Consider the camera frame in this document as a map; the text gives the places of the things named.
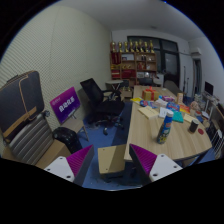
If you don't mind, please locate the black trash bin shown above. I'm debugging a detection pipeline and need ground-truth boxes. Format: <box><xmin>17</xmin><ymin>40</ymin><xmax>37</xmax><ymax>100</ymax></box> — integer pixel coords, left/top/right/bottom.
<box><xmin>52</xmin><ymin>126</ymin><xmax>83</xmax><ymax>154</ymax></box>

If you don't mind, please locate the wooden shelf unit with trophies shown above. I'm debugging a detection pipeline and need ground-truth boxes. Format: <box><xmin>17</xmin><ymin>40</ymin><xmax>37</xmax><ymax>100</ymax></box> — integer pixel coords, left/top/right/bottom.
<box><xmin>109</xmin><ymin>39</ymin><xmax>158</xmax><ymax>87</ymax></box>

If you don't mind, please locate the dark cup with white inside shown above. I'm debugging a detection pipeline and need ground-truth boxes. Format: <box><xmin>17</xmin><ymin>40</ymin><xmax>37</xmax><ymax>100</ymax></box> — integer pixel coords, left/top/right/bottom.
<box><xmin>188</xmin><ymin>118</ymin><xmax>200</xmax><ymax>134</ymax></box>

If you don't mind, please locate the black office chair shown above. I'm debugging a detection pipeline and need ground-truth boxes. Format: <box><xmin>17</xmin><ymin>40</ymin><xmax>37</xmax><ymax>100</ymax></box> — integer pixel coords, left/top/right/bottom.
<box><xmin>79</xmin><ymin>77</ymin><xmax>126</xmax><ymax>134</ymax></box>

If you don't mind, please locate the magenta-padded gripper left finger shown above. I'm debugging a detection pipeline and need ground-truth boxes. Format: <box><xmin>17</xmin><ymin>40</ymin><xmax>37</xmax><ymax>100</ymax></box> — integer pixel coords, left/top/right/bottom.
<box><xmin>43</xmin><ymin>144</ymin><xmax>95</xmax><ymax>187</ymax></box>

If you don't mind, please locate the beige booklet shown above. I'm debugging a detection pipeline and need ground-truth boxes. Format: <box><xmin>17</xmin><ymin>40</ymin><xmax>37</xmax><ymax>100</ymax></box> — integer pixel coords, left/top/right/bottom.
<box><xmin>183</xmin><ymin>113</ymin><xmax>196</xmax><ymax>124</ymax></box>

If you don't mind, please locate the small standing kraft box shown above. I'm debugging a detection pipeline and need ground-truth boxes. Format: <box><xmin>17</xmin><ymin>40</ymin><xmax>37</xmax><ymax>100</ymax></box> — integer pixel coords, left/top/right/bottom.
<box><xmin>175</xmin><ymin>92</ymin><xmax>184</xmax><ymax>104</ymax></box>

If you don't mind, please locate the cluttered side desk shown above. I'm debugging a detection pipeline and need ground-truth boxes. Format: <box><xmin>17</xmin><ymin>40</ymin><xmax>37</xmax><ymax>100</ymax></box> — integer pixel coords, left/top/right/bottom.
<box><xmin>199</xmin><ymin>91</ymin><xmax>224</xmax><ymax>158</ymax></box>

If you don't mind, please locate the small round white table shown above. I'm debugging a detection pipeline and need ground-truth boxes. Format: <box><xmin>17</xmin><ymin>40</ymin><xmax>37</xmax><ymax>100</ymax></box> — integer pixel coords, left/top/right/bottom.
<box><xmin>105</xmin><ymin>79</ymin><xmax>124</xmax><ymax>91</ymax></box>

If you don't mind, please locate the teal book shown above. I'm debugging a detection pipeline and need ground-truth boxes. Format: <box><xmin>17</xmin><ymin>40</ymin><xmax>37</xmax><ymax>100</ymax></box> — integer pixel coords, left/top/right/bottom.
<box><xmin>171</xmin><ymin>110</ymin><xmax>185</xmax><ymax>124</ymax></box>

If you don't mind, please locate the pink packet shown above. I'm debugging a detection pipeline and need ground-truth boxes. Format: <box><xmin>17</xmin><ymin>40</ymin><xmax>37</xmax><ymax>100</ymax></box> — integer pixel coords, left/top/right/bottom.
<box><xmin>162</xmin><ymin>95</ymin><xmax>176</xmax><ymax>103</ymax></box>

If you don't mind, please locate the purple sign board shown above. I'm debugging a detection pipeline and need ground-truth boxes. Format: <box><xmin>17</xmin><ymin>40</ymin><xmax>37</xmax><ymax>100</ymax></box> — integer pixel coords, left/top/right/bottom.
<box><xmin>49</xmin><ymin>86</ymin><xmax>81</xmax><ymax>125</ymax></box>

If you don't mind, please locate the large kraft notebook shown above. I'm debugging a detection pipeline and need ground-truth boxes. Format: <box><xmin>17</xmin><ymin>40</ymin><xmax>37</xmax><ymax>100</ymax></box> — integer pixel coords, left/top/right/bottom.
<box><xmin>137</xmin><ymin>105</ymin><xmax>160</xmax><ymax>120</ymax></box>

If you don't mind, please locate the yellow gift box red ribbon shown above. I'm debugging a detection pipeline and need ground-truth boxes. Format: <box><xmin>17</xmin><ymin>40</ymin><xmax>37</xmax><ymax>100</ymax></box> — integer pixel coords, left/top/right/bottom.
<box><xmin>141</xmin><ymin>86</ymin><xmax>160</xmax><ymax>102</ymax></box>

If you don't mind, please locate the orange book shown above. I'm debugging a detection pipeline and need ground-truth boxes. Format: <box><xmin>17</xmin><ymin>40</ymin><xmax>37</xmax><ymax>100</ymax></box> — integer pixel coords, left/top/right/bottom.
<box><xmin>178</xmin><ymin>103</ymin><xmax>191</xmax><ymax>114</ymax></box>

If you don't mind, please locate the black tripod stand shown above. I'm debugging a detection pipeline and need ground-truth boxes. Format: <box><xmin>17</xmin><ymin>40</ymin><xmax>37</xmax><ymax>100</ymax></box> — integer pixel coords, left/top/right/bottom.
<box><xmin>181</xmin><ymin>65</ymin><xmax>188</xmax><ymax>98</ymax></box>

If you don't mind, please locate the blue drink bottle white cap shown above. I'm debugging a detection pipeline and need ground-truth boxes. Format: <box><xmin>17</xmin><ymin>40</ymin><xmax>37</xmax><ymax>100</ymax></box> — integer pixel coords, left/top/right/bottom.
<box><xmin>156</xmin><ymin>109</ymin><xmax>175</xmax><ymax>145</ymax></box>

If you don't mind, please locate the light wooden box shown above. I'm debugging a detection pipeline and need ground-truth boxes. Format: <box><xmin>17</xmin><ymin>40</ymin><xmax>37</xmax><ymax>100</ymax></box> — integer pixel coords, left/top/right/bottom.
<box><xmin>97</xmin><ymin>143</ymin><xmax>128</xmax><ymax>176</ymax></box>

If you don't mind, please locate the black bag with tan trim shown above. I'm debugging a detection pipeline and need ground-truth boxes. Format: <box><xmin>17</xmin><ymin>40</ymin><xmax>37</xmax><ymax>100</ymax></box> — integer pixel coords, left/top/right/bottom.
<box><xmin>0</xmin><ymin>70</ymin><xmax>46</xmax><ymax>144</ymax></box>

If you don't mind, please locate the black computer monitor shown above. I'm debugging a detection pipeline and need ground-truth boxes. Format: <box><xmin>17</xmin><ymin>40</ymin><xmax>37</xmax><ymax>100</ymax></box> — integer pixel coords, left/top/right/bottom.
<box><xmin>204</xmin><ymin>80</ymin><xmax>215</xmax><ymax>97</ymax></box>

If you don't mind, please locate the blue brochure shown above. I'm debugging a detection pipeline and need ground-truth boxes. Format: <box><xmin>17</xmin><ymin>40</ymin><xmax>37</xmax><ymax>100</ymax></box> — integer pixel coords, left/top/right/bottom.
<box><xmin>165</xmin><ymin>101</ymin><xmax>181</xmax><ymax>113</ymax></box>

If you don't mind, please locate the white air conditioner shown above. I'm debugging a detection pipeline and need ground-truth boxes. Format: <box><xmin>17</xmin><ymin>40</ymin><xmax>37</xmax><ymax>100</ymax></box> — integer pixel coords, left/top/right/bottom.
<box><xmin>189</xmin><ymin>47</ymin><xmax>203</xmax><ymax>57</ymax></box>

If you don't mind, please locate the white paper sheet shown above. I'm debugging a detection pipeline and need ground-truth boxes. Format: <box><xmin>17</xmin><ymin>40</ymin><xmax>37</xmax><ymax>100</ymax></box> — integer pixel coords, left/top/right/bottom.
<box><xmin>158</xmin><ymin>106</ymin><xmax>173</xmax><ymax>119</ymax></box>

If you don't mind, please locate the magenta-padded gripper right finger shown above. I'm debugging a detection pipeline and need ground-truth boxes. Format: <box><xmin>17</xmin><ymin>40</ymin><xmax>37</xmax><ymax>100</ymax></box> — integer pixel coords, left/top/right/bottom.
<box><xmin>129</xmin><ymin>143</ymin><xmax>184</xmax><ymax>187</ymax></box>

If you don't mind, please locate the dark glass door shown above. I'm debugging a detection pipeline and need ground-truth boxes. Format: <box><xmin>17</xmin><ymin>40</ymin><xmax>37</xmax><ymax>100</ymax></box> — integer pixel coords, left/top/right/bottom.
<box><xmin>127</xmin><ymin>35</ymin><xmax>181</xmax><ymax>88</ymax></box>

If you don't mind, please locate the silver ribbed suitcase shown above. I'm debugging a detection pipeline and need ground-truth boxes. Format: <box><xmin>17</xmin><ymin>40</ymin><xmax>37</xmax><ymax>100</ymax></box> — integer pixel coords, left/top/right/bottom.
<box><xmin>2</xmin><ymin>111</ymin><xmax>54</xmax><ymax>166</ymax></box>

